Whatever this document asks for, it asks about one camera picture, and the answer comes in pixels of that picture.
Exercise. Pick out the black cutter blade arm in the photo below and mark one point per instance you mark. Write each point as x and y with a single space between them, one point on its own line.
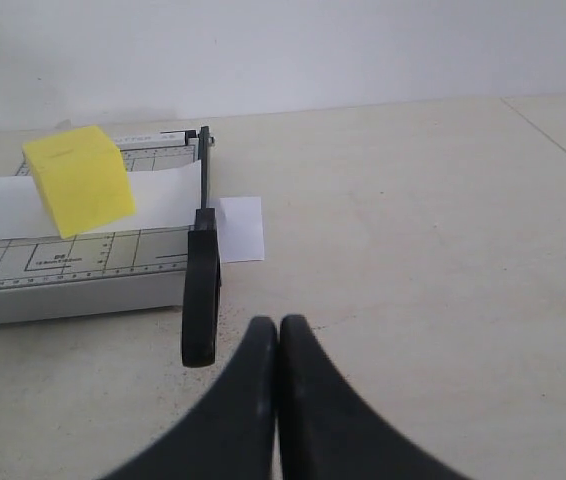
202 284

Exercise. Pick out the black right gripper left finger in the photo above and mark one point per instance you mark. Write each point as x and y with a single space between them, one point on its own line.
229 433

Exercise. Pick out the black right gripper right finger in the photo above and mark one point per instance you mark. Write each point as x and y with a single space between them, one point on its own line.
326 430

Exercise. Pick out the grey paper cutter base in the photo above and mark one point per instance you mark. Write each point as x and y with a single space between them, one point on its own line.
50 277

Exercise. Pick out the yellow cube block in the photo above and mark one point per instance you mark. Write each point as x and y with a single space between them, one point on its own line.
81 179

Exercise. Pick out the small white paper piece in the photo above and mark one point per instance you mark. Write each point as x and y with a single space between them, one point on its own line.
240 229

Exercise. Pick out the white paper strip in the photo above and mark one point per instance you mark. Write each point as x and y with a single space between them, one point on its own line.
164 199

